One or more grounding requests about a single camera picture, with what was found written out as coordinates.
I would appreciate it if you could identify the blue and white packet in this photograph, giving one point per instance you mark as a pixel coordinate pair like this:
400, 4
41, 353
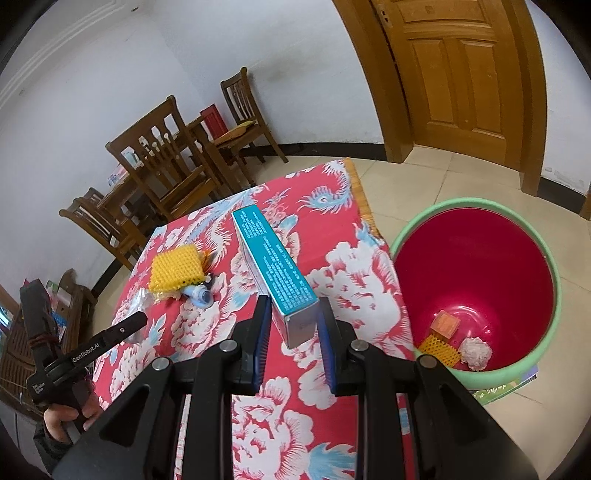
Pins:
116, 175

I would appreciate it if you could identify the wooden dining table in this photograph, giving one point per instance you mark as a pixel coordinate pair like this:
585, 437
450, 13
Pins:
196, 127

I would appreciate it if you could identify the orange cardboard box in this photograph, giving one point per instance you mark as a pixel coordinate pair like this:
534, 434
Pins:
445, 323

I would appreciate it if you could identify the green printed paper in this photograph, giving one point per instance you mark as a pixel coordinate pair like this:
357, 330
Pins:
503, 390

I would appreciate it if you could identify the person's left hand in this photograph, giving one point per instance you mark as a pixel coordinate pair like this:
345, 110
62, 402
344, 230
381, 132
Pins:
57, 420

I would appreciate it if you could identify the person's left forearm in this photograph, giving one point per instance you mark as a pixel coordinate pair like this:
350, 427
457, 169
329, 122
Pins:
46, 454

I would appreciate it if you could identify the white paper ball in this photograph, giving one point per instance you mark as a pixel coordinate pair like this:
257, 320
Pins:
475, 353

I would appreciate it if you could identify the red bin with green rim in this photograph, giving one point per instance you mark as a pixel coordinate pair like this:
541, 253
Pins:
471, 258

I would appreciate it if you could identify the wooden panel door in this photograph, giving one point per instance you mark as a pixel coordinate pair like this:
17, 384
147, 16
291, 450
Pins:
443, 69

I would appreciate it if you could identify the small blue cylindrical object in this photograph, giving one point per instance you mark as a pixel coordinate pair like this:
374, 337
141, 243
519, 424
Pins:
199, 296

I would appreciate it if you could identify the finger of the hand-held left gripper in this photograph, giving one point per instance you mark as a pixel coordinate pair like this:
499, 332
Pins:
127, 327

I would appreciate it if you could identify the clear plastic bag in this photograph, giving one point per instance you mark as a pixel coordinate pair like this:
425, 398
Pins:
138, 302

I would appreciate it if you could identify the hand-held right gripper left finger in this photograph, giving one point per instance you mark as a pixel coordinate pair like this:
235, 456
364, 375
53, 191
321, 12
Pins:
264, 341

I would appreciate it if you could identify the tall-backed wooden chair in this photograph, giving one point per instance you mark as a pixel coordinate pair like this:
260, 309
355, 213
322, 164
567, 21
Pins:
157, 138

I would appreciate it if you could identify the teal and white carton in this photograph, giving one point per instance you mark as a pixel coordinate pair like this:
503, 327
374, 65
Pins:
272, 272

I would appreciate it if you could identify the yellow seat cushion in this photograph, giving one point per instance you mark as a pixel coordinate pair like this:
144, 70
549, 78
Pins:
233, 131

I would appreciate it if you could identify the cloth-covered wooden table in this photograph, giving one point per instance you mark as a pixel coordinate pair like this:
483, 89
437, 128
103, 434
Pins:
360, 194

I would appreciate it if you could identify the long yellow foam net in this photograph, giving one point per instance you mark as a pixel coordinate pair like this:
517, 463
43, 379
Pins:
178, 270

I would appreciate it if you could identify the low wooden chair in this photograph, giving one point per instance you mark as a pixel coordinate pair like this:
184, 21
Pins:
106, 230

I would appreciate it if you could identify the wooden chair with cushion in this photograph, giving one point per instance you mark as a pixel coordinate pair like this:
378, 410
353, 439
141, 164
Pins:
240, 92

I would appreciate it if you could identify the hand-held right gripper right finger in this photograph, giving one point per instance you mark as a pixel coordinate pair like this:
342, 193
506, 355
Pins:
328, 350

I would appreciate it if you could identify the short orange-yellow foam net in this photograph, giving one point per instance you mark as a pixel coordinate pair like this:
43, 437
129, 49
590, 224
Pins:
441, 350

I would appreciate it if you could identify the orange plastic bag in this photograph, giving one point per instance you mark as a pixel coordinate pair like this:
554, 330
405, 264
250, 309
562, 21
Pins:
207, 261

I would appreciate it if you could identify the red floral tablecloth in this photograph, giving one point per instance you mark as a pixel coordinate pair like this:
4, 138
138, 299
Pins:
332, 221

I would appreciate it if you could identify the light blue jar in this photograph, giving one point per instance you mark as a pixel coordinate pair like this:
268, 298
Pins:
129, 157

